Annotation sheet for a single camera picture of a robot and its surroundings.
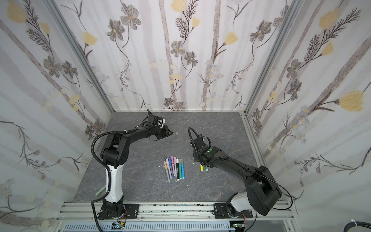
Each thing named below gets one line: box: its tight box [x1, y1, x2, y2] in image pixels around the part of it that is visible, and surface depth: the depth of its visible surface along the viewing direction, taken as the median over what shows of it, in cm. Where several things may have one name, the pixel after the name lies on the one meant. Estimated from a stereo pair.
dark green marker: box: [178, 158, 183, 180], surface depth 90 cm
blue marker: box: [181, 158, 186, 180], surface depth 90 cm
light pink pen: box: [165, 158, 172, 179], surface depth 91 cm
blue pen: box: [168, 157, 175, 179], surface depth 92 cm
